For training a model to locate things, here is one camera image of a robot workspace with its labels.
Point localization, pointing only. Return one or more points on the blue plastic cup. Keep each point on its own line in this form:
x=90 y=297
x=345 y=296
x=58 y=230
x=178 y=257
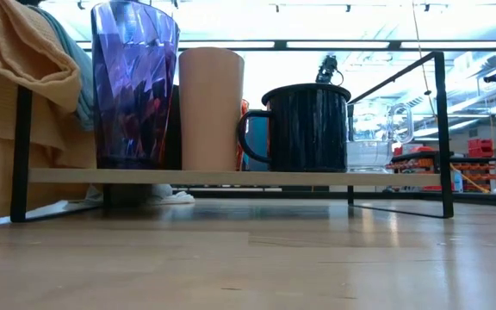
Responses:
x=258 y=129

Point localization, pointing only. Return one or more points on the tall beige cup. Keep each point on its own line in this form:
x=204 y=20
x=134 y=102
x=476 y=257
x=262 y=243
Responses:
x=211 y=112

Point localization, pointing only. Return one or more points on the dark blue speckled enamel mug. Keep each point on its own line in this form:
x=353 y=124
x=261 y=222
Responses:
x=312 y=129

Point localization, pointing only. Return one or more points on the purple faceted plastic tumbler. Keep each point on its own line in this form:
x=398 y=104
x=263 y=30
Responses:
x=136 y=86

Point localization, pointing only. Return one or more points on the black metal shelf, wooden board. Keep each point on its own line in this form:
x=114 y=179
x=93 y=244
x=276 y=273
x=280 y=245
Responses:
x=231 y=177

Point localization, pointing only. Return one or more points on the orange faceted plastic tumbler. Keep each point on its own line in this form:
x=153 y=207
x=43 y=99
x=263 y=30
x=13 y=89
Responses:
x=239 y=159

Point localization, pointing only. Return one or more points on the tall black cup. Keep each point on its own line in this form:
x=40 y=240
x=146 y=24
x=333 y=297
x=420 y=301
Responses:
x=172 y=142

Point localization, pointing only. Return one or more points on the white crumpled cloth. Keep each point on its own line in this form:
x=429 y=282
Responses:
x=175 y=198

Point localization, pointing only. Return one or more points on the black horizontal overhead bar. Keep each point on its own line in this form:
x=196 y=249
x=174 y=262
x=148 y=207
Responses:
x=280 y=44

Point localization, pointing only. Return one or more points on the clear glass mug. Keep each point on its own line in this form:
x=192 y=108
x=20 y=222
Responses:
x=368 y=157

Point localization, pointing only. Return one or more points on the teal folded towel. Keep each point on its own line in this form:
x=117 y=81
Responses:
x=85 y=99

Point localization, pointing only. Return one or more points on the blue plastic bottle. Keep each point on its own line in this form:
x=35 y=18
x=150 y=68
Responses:
x=459 y=183

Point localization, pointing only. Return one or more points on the black rack with orange bins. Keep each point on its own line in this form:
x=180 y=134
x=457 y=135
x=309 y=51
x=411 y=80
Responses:
x=474 y=165

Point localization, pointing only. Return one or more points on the red stacked storage bins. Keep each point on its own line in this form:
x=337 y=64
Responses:
x=480 y=148

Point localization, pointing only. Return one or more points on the peach waffle weave towel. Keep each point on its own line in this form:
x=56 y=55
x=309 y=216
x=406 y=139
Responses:
x=15 y=56

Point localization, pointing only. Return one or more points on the black ceiling mounted device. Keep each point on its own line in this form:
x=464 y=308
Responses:
x=494 y=77

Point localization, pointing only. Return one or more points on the black aluminium frame rail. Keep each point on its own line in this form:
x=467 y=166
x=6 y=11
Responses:
x=252 y=194

